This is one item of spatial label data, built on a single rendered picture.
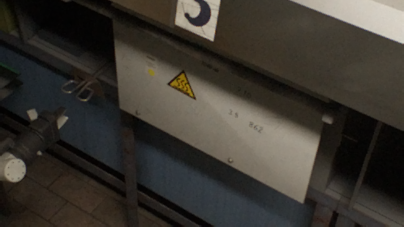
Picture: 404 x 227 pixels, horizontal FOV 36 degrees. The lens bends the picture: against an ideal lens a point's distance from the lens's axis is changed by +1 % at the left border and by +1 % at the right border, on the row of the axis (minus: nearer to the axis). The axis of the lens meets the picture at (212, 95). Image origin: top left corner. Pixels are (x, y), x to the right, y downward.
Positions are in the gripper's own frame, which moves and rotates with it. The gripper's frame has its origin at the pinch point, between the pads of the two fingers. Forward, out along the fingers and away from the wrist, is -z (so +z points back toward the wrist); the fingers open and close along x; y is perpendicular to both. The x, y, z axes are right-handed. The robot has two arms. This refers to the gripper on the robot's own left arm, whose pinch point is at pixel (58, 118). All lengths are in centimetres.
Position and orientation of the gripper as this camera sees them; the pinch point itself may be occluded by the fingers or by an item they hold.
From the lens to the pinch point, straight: 194.0
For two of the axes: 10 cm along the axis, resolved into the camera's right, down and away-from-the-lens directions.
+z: -5.1, 5.9, -6.3
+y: -8.6, -3.9, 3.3
